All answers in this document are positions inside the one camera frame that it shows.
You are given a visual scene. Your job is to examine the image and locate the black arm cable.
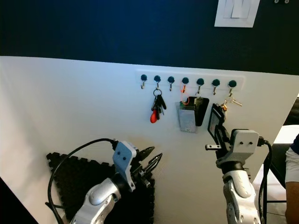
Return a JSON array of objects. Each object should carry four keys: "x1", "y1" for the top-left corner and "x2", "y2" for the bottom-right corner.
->
[
  {"x1": 256, "y1": 139, "x2": 274, "y2": 223},
  {"x1": 45, "y1": 138, "x2": 118, "y2": 224}
]

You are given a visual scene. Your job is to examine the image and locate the grey card holder orange ring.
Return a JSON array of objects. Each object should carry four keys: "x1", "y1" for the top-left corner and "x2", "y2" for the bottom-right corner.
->
[{"x1": 178, "y1": 83, "x2": 198, "y2": 134}]

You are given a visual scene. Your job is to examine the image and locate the black chair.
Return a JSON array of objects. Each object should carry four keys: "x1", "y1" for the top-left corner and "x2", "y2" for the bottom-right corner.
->
[{"x1": 264, "y1": 142, "x2": 291, "y2": 206}]

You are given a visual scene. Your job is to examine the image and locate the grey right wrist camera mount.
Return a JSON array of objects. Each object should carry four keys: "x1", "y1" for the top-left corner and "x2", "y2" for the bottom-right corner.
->
[{"x1": 230, "y1": 129, "x2": 261, "y2": 162}]

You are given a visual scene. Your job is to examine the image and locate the black key pouch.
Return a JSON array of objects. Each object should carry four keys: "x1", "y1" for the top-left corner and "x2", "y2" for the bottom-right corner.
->
[{"x1": 194, "y1": 96, "x2": 210, "y2": 127}]

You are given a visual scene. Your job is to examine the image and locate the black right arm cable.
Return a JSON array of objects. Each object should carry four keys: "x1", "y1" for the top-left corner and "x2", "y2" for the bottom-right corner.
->
[{"x1": 256, "y1": 139, "x2": 274, "y2": 223}]

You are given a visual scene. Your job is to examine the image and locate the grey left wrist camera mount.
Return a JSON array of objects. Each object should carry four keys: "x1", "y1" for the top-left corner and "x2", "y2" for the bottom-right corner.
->
[{"x1": 113, "y1": 140, "x2": 139, "y2": 188}]

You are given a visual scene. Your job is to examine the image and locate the white light switch plate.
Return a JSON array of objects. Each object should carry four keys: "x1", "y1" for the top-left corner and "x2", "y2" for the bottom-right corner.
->
[{"x1": 214, "y1": 0, "x2": 261, "y2": 28}]

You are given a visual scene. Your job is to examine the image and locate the keys with red fob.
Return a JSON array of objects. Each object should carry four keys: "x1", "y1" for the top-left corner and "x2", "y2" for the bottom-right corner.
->
[{"x1": 150, "y1": 88, "x2": 167, "y2": 125}]

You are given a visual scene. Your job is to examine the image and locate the white key rack with hooks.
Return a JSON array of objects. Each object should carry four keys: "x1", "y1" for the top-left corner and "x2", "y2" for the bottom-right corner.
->
[{"x1": 135, "y1": 70, "x2": 246, "y2": 92}]

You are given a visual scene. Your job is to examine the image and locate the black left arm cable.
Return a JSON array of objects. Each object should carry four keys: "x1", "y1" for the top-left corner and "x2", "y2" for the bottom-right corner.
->
[{"x1": 45, "y1": 138, "x2": 118, "y2": 224}]

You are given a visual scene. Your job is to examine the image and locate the black foam mat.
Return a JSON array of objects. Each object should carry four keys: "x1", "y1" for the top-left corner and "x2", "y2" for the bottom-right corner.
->
[{"x1": 46, "y1": 152, "x2": 156, "y2": 224}]

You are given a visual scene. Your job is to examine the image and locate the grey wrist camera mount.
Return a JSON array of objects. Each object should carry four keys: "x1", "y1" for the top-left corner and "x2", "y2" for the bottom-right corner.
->
[
  {"x1": 230, "y1": 129, "x2": 261, "y2": 162},
  {"x1": 113, "y1": 140, "x2": 139, "y2": 188}
]

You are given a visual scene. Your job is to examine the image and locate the brass keys with black tag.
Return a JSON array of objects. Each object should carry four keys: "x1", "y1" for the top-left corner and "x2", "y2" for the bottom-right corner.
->
[{"x1": 208, "y1": 93, "x2": 243, "y2": 139}]

